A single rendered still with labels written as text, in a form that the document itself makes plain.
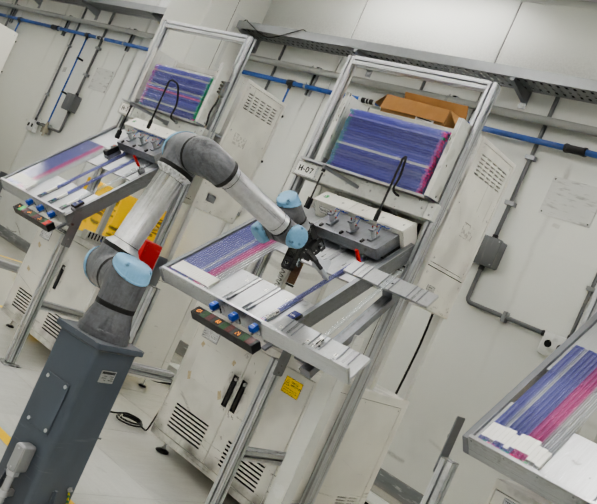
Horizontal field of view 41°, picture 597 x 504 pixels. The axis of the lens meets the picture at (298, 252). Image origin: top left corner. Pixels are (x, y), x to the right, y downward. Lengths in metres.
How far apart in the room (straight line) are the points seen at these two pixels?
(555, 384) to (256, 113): 2.44
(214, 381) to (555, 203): 2.19
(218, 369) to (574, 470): 1.57
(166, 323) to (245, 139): 1.06
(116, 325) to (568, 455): 1.25
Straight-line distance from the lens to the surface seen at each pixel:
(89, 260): 2.41
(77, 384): 2.24
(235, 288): 2.96
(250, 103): 4.26
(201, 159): 2.31
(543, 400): 2.37
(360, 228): 3.12
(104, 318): 2.25
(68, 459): 2.35
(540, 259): 4.47
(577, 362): 2.51
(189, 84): 4.23
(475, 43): 5.23
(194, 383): 3.35
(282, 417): 3.01
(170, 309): 4.29
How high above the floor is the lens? 0.96
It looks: 1 degrees up
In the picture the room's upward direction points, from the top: 24 degrees clockwise
